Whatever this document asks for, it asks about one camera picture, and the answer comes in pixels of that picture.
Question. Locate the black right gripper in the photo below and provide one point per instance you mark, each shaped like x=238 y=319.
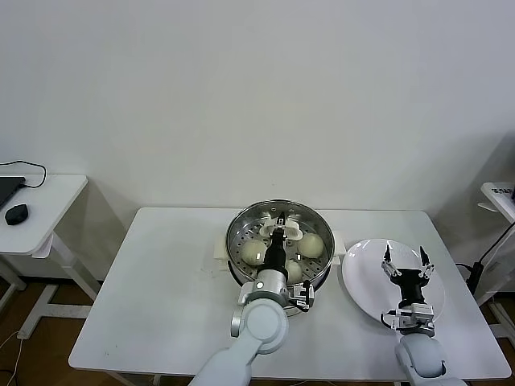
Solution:
x=410 y=285

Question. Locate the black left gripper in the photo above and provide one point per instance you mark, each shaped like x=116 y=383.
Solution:
x=277 y=255

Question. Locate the white steamed baozi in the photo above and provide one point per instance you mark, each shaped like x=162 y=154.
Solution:
x=252 y=254
x=310 y=246
x=295 y=272

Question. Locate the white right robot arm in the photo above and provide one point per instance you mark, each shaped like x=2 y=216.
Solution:
x=426 y=358

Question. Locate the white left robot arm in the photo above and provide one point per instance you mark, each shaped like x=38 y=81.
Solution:
x=261 y=325

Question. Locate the stainless steel steamer basket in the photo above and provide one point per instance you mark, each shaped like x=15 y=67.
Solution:
x=237 y=245

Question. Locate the white round plate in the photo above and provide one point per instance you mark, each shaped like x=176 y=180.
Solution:
x=362 y=281

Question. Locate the white side table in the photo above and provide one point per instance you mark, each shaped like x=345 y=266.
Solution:
x=48 y=209

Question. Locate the black computer mouse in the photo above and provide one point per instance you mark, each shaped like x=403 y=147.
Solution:
x=16 y=214

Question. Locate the closed black laptop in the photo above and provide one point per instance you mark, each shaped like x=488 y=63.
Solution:
x=9 y=189

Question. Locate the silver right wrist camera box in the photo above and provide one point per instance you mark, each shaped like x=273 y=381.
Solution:
x=418 y=317

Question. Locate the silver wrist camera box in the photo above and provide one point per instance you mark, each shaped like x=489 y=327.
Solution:
x=418 y=317
x=301 y=296

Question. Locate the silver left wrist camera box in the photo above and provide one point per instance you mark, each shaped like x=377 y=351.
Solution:
x=301 y=296

